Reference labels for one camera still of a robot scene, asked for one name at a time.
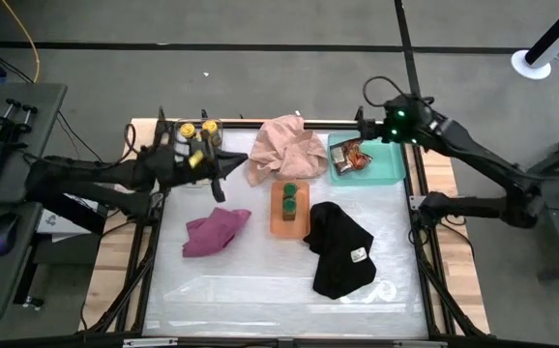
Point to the white floor stand with pole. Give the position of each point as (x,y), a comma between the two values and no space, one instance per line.
(521,67)

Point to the orange plastic tray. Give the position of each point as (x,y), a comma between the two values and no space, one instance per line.
(303,227)

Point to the silver frame bracket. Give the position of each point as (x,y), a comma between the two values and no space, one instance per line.
(420,344)
(149,343)

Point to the black computer mouse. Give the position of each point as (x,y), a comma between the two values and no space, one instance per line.
(4,232)

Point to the white box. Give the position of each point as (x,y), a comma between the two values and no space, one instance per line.
(52,222)

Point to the teal plastic tray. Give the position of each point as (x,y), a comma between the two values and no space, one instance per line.
(386,169)

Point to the yellow lid spice jar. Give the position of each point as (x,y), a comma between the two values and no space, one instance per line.
(210,127)
(187,130)

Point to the black cloth with label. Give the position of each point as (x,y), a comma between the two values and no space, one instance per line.
(341,250)

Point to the black frame clamp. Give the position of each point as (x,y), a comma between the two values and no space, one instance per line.
(359,114)
(204,114)

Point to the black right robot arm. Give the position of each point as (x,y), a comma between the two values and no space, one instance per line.
(478,154)

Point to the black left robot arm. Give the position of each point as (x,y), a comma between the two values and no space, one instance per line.
(91,171)

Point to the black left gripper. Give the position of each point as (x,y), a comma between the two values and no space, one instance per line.
(173,166)

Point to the magenta cloth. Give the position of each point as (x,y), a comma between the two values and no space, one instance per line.
(214,232)

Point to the black clamp holder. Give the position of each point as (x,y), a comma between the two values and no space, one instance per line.
(13,126)

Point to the green lid spice jar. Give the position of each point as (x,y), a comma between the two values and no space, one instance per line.
(288,208)
(289,189)

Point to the white table mat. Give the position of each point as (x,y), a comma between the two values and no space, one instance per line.
(270,299)

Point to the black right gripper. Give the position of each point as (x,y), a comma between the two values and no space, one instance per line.
(383,130)

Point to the clear plastic container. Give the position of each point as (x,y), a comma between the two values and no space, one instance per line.
(198,122)

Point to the beige pink cloth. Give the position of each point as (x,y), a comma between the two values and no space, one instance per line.
(286,150)

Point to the grey desk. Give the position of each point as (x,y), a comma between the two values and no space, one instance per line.
(18,106)

